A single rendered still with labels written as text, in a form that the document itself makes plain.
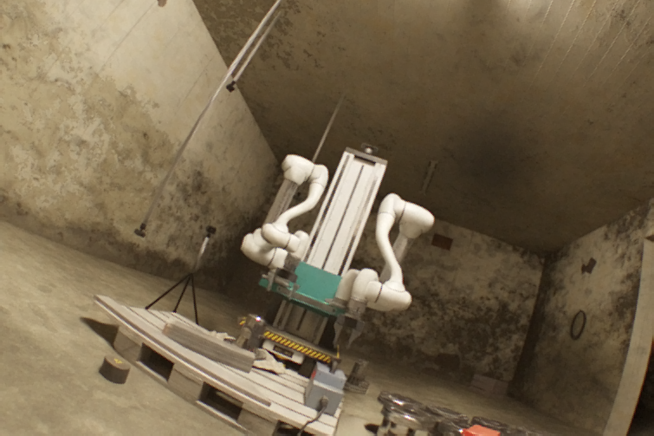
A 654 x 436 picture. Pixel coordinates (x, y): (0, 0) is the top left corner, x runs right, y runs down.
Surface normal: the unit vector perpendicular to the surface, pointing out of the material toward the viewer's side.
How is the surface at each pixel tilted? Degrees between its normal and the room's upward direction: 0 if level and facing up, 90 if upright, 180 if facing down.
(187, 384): 90
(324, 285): 90
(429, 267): 90
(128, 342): 90
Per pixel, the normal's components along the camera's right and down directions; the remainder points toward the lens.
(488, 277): -0.11, -0.37
